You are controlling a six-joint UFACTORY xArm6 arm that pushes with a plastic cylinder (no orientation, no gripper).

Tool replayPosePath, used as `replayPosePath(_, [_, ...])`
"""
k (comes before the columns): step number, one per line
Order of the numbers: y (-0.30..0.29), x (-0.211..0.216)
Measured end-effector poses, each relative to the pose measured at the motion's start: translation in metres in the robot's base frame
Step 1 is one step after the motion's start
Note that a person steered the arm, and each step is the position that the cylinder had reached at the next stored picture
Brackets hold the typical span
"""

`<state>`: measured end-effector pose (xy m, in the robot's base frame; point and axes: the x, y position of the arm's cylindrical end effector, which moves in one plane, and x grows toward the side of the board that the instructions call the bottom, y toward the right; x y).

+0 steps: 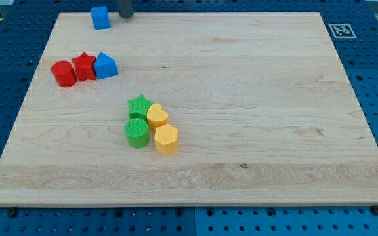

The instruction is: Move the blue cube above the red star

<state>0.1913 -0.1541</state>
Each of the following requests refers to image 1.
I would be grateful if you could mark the green star block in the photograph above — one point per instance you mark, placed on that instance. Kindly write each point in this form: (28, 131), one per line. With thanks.
(138, 107)

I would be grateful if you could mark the red star block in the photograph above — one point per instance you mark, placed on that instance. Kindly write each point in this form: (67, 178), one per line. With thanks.
(84, 67)

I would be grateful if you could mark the blue cube block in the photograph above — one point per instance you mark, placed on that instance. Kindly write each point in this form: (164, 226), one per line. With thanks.
(100, 17)

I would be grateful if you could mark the yellow hexagon block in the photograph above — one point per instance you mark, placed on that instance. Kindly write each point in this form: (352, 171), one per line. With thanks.
(166, 139)

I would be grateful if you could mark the yellow heart block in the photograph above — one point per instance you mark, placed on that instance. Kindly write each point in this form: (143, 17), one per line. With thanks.
(156, 116)

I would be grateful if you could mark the green cylinder block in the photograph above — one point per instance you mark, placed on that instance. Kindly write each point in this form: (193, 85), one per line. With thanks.
(136, 131)

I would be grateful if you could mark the wooden board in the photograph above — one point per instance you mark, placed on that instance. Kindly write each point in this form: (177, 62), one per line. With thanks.
(265, 112)

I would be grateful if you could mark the blue triangular prism block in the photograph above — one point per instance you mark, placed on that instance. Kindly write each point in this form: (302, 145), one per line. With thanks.
(105, 66)

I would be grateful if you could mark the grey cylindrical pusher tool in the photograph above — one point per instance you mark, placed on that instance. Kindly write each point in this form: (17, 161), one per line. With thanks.
(125, 8)

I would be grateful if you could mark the red cylinder block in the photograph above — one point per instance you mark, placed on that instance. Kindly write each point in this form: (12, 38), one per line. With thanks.
(64, 73)

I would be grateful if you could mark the white fiducial marker tag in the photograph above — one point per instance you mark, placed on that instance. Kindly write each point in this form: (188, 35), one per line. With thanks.
(342, 31)

